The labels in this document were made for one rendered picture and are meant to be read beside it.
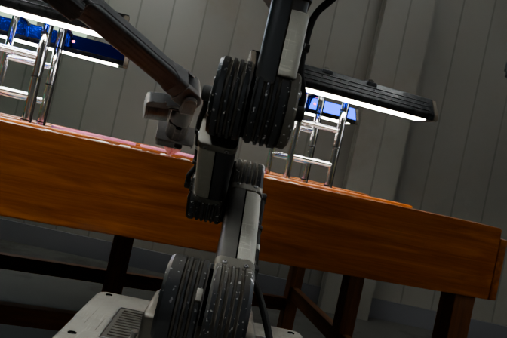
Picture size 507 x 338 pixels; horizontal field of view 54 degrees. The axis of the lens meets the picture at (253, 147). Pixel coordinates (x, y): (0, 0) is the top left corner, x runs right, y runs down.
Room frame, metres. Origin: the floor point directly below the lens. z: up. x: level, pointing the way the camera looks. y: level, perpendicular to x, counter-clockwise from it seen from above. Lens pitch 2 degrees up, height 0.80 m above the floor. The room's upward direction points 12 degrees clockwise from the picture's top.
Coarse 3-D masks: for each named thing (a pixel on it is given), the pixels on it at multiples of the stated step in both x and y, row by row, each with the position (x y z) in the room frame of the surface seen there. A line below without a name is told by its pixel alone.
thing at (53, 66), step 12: (12, 24) 1.63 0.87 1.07; (24, 24) 1.77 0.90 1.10; (12, 36) 1.64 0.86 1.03; (60, 36) 1.67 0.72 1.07; (72, 36) 1.82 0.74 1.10; (60, 48) 1.67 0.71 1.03; (12, 60) 1.65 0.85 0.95; (24, 60) 1.65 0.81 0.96; (0, 72) 1.63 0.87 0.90; (48, 72) 1.67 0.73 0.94; (0, 84) 1.63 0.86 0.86; (48, 84) 1.67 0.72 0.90; (0, 96) 1.64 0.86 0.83; (12, 96) 1.65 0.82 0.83; (48, 96) 1.67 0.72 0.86; (48, 108) 1.68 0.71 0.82
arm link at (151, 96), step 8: (152, 96) 1.22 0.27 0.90; (160, 96) 1.22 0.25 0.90; (168, 96) 1.23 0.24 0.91; (144, 104) 1.25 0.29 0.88; (152, 104) 1.21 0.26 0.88; (160, 104) 1.21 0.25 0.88; (168, 104) 1.21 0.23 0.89; (176, 104) 1.22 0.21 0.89; (184, 104) 1.18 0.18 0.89; (192, 104) 1.19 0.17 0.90; (144, 112) 1.23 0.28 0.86; (152, 112) 1.22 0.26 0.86; (160, 112) 1.23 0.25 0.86; (184, 112) 1.22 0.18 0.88; (192, 112) 1.22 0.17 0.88; (160, 120) 1.25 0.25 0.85
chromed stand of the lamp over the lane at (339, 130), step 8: (328, 72) 1.47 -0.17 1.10; (368, 80) 1.52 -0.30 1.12; (344, 104) 1.66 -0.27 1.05; (344, 112) 1.66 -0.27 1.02; (304, 120) 1.63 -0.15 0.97; (344, 120) 1.67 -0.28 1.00; (296, 128) 1.63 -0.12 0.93; (320, 128) 1.65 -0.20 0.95; (328, 128) 1.66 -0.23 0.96; (336, 128) 1.66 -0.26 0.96; (344, 128) 1.68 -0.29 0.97; (296, 136) 1.63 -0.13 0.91; (336, 136) 1.66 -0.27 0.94; (296, 144) 1.63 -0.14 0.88; (336, 144) 1.66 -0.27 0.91; (288, 152) 1.63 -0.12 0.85; (336, 152) 1.66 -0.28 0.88; (288, 160) 1.63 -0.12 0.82; (304, 160) 1.64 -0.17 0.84; (312, 160) 1.65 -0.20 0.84; (320, 160) 1.66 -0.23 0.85; (336, 160) 1.68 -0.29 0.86; (288, 168) 1.63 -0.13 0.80; (328, 168) 1.67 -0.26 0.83; (288, 176) 1.63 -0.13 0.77; (328, 176) 1.66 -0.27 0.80; (328, 184) 1.66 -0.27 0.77
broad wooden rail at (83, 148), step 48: (0, 144) 0.98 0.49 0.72; (48, 144) 1.01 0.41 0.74; (96, 144) 1.03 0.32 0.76; (0, 192) 0.99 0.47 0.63; (48, 192) 1.01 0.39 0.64; (96, 192) 1.03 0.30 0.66; (144, 192) 1.05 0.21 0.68; (288, 192) 1.13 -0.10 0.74; (336, 192) 1.21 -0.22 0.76; (144, 240) 1.06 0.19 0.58; (192, 240) 1.08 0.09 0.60; (288, 240) 1.13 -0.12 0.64; (336, 240) 1.16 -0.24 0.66; (384, 240) 1.19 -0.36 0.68; (432, 240) 1.22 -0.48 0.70; (480, 240) 1.25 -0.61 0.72; (432, 288) 1.23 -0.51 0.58; (480, 288) 1.26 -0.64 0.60
